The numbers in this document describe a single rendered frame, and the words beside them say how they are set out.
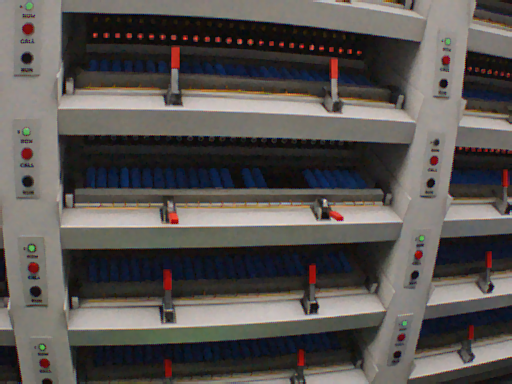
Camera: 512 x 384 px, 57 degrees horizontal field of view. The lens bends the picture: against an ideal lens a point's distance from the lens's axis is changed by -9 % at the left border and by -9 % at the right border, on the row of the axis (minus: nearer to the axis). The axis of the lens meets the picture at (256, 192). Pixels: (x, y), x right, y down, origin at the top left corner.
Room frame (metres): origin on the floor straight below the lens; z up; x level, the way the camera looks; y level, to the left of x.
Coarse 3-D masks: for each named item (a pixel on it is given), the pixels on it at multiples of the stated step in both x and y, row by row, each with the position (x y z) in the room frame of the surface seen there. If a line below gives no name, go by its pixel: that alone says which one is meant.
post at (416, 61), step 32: (448, 0) 0.90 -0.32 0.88; (416, 64) 0.91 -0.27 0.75; (416, 128) 0.89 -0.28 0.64; (448, 128) 0.91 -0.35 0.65; (384, 160) 0.99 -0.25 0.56; (416, 160) 0.89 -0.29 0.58; (448, 160) 0.91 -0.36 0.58; (416, 192) 0.90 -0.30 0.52; (416, 224) 0.90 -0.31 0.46; (384, 256) 0.94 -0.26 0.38; (416, 288) 0.91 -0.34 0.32; (384, 320) 0.89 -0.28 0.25; (416, 320) 0.91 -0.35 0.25; (384, 352) 0.89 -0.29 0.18
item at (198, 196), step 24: (96, 192) 0.79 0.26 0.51; (120, 192) 0.80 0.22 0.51; (144, 192) 0.81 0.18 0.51; (168, 192) 0.82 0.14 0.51; (192, 192) 0.83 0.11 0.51; (216, 192) 0.84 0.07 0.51; (240, 192) 0.85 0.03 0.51; (264, 192) 0.87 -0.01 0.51; (288, 192) 0.88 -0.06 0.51; (312, 192) 0.89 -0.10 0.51; (336, 192) 0.90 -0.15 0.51; (360, 192) 0.92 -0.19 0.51
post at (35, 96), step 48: (0, 0) 0.69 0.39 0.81; (48, 0) 0.71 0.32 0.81; (0, 48) 0.69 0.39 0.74; (48, 48) 0.72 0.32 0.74; (0, 96) 0.69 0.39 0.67; (48, 96) 0.72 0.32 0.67; (0, 144) 0.69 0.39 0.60; (48, 144) 0.72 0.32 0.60; (0, 192) 0.69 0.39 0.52; (48, 192) 0.72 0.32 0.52; (48, 240) 0.71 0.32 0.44; (48, 288) 0.71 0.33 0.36; (48, 336) 0.71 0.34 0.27
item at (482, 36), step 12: (480, 0) 1.13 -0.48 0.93; (492, 0) 1.14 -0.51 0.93; (504, 0) 1.15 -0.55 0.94; (480, 12) 1.00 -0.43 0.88; (492, 12) 1.03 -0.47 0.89; (504, 12) 1.13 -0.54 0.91; (468, 24) 0.92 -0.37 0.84; (480, 24) 0.98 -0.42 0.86; (492, 24) 0.99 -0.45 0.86; (504, 24) 1.03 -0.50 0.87; (468, 36) 0.92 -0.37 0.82; (480, 36) 0.93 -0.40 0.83; (492, 36) 0.94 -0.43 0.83; (504, 36) 0.94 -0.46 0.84; (468, 48) 0.93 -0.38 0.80; (480, 48) 0.94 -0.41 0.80; (492, 48) 0.95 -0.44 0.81; (504, 48) 0.95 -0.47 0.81
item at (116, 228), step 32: (64, 160) 0.82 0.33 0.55; (64, 192) 0.80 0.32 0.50; (384, 192) 0.93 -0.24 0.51; (64, 224) 0.73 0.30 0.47; (96, 224) 0.74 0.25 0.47; (128, 224) 0.76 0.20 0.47; (160, 224) 0.77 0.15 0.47; (192, 224) 0.79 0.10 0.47; (224, 224) 0.80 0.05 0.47; (256, 224) 0.81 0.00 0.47; (288, 224) 0.83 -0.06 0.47; (320, 224) 0.84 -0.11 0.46; (352, 224) 0.86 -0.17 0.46; (384, 224) 0.88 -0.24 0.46
